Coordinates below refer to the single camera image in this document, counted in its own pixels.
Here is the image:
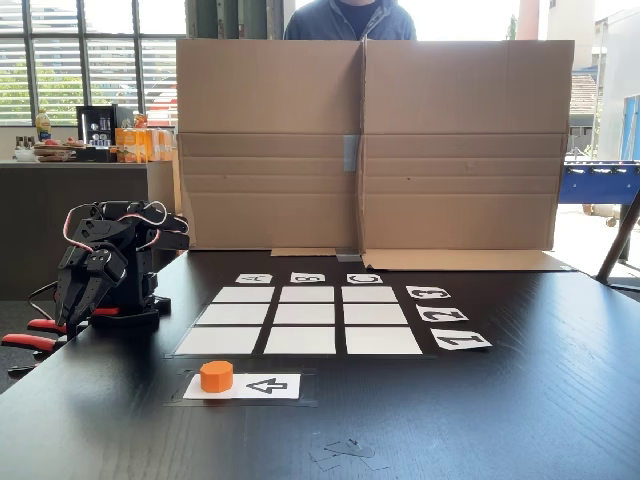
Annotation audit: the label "paper sheet number 2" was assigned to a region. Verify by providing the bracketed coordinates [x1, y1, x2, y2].
[415, 305, 470, 324]

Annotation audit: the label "black power cable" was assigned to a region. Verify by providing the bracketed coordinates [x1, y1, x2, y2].
[27, 281, 59, 321]

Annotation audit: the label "black glass-door mini fridge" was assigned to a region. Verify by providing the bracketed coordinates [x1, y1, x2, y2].
[75, 104, 119, 149]

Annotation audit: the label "large brown cardboard box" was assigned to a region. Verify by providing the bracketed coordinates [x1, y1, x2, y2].
[174, 38, 576, 272]

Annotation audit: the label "red black base clamp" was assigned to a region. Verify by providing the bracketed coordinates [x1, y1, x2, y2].
[64, 305, 121, 341]

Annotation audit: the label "grey tape strip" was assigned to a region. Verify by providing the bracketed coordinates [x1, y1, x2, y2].
[343, 134, 361, 172]

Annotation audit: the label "orange juice cartons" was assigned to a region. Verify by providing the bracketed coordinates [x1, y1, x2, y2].
[114, 127, 177, 164]

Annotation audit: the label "red clamp handle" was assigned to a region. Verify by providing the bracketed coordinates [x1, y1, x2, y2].
[27, 318, 69, 337]
[0, 333, 56, 355]

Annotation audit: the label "person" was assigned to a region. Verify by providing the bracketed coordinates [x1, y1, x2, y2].
[283, 0, 418, 41]

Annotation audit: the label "clear tape scraps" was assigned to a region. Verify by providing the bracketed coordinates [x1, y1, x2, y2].
[308, 438, 391, 472]

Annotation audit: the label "paper sheet number 1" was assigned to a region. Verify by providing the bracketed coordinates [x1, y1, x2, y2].
[429, 328, 494, 352]

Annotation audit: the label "blue foosball table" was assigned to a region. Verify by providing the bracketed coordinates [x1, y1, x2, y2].
[562, 158, 640, 229]

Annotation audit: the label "wooden board with food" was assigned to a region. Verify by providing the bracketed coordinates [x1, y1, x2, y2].
[32, 138, 76, 163]

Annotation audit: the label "white arrow paper sheet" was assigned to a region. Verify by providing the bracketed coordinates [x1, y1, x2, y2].
[182, 373, 302, 401]

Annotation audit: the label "white nine-square grid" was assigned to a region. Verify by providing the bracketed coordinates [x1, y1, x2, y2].
[172, 284, 426, 357]

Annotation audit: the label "paper sheet number 3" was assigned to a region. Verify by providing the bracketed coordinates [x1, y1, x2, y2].
[405, 285, 452, 301]

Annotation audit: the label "round orange token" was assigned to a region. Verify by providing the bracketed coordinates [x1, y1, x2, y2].
[199, 360, 235, 395]

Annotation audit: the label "grey metal table leg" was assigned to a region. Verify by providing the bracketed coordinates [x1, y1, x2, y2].
[596, 192, 640, 291]

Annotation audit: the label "dark grey counter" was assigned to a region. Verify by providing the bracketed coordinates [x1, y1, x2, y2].
[0, 160, 177, 301]

